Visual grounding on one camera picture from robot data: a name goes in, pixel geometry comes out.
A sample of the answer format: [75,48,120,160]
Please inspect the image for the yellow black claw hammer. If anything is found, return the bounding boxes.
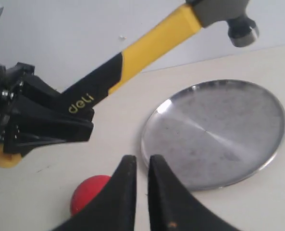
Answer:
[0,0,259,168]

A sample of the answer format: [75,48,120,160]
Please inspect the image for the round silver metal plate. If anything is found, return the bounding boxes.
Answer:
[140,79,285,192]

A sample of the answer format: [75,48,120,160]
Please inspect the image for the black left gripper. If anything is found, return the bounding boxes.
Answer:
[0,63,95,156]

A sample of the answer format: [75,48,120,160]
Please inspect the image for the red dome push button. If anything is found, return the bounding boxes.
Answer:
[70,175,111,216]

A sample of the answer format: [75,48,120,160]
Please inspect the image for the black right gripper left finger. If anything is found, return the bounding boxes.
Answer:
[55,155,137,231]

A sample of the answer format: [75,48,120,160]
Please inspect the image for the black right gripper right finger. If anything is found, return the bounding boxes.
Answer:
[148,155,231,231]

